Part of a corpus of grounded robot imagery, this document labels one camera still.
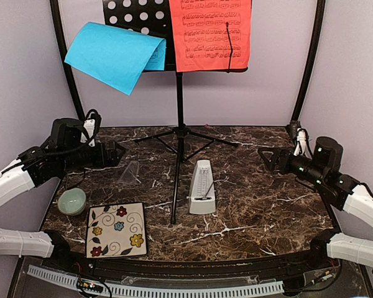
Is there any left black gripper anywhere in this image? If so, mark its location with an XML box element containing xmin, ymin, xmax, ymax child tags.
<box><xmin>59</xmin><ymin>140</ymin><xmax>125</xmax><ymax>174</ymax></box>

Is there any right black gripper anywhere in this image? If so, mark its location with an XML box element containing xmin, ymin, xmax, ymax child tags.
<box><xmin>259</xmin><ymin>147</ymin><xmax>327</xmax><ymax>187</ymax></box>

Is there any clear plastic metronome cover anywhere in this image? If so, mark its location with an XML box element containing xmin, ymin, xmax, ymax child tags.
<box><xmin>119</xmin><ymin>161</ymin><xmax>140</xmax><ymax>185</ymax></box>

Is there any white metronome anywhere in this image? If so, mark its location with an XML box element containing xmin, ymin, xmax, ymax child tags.
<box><xmin>188</xmin><ymin>160</ymin><xmax>216</xmax><ymax>215</ymax></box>

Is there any blue sheet music page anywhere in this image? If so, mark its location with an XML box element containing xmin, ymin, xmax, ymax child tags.
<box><xmin>65</xmin><ymin>22</ymin><xmax>167</xmax><ymax>96</ymax></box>

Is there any red sheet music page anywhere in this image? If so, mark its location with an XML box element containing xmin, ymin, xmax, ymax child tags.
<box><xmin>169</xmin><ymin>0</ymin><xmax>252</xmax><ymax>73</ymax></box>

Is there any black perforated music stand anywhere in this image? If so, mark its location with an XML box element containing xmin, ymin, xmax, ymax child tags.
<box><xmin>103</xmin><ymin>1</ymin><xmax>238</xmax><ymax>225</ymax></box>

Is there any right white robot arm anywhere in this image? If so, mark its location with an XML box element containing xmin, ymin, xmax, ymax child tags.
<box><xmin>258</xmin><ymin>137</ymin><xmax>373</xmax><ymax>269</ymax></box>

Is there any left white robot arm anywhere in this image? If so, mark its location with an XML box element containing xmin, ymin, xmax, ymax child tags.
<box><xmin>0</xmin><ymin>114</ymin><xmax>126</xmax><ymax>271</ymax></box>

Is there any pale green ceramic bowl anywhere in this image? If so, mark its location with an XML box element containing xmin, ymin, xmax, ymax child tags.
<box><xmin>57</xmin><ymin>187</ymin><xmax>86</xmax><ymax>216</ymax></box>

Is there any square floral ceramic plate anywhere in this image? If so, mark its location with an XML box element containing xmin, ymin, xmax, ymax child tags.
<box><xmin>85</xmin><ymin>202</ymin><xmax>148</xmax><ymax>259</ymax></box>

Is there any small green circuit board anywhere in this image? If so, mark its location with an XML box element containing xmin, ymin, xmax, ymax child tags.
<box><xmin>76</xmin><ymin>279</ymin><xmax>104</xmax><ymax>294</ymax></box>

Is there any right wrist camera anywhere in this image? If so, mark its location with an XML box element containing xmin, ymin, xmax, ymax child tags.
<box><xmin>288</xmin><ymin>120</ymin><xmax>312</xmax><ymax>156</ymax></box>

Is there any white slotted cable duct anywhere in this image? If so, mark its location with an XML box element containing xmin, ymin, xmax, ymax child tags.
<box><xmin>27</xmin><ymin>265</ymin><xmax>284</xmax><ymax>297</ymax></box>

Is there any left black frame post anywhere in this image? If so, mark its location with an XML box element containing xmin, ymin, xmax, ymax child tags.
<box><xmin>49</xmin><ymin>0</ymin><xmax>88</xmax><ymax>120</ymax></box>

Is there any black frame post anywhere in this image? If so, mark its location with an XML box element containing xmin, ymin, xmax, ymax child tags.
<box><xmin>289</xmin><ymin>0</ymin><xmax>326</xmax><ymax>125</ymax></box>
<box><xmin>49</xmin><ymin>0</ymin><xmax>88</xmax><ymax>120</ymax></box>

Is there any right black frame post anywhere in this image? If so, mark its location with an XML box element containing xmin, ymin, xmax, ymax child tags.
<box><xmin>289</xmin><ymin>0</ymin><xmax>326</xmax><ymax>125</ymax></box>

